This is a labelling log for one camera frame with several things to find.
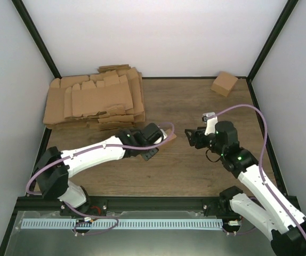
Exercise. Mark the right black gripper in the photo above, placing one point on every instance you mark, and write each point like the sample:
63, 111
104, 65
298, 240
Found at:
197, 136

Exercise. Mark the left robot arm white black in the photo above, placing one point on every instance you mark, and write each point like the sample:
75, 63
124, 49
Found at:
55, 167

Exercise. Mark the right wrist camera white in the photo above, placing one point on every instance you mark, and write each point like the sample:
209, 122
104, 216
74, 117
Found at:
210, 120

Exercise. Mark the stack of flat cardboard boxes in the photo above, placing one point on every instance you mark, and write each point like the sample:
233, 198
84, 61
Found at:
109, 99

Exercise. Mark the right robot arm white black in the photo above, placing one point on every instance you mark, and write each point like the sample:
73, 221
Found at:
272, 214

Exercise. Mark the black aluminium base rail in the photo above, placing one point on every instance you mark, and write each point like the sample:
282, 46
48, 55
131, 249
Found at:
101, 205

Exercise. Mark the folded brown cardboard box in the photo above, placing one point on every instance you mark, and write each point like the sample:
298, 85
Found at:
224, 83

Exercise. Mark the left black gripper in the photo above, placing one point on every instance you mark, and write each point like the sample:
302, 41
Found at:
147, 156

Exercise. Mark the light blue slotted cable duct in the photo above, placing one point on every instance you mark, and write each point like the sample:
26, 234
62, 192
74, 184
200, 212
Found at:
125, 224

